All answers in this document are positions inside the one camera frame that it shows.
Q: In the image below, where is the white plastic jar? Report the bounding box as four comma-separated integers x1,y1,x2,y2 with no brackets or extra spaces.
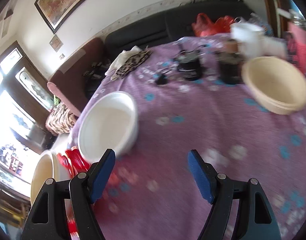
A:
230,22,265,59

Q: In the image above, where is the pink thermos bottle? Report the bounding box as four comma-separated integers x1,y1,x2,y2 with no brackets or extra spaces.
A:
285,22,306,74

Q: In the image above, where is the white foam bowl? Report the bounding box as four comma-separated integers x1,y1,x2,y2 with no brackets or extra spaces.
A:
31,150,72,205
78,91,138,163

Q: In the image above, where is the black sofa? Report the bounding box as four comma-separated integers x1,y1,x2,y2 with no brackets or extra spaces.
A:
104,0,254,61

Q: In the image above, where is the dark jar with cork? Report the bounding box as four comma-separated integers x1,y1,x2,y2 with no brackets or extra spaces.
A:
216,39,244,85

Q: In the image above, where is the white cloth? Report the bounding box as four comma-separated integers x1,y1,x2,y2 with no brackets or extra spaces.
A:
105,46,141,76

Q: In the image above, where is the red plastic bag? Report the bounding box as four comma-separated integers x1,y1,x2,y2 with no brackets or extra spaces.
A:
192,13,235,37

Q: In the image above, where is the cream plastic bowl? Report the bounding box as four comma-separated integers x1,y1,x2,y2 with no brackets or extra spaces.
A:
241,56,306,115

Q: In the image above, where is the patterned blanket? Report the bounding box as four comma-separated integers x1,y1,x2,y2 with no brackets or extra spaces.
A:
45,102,78,136

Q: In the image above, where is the red glass plate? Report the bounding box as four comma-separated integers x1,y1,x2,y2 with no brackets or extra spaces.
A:
56,146,90,239

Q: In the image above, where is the maroon armchair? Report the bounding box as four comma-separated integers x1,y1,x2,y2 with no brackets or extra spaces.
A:
47,37,104,116

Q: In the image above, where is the purple floral tablecloth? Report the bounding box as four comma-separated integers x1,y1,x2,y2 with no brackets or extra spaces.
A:
86,35,306,239

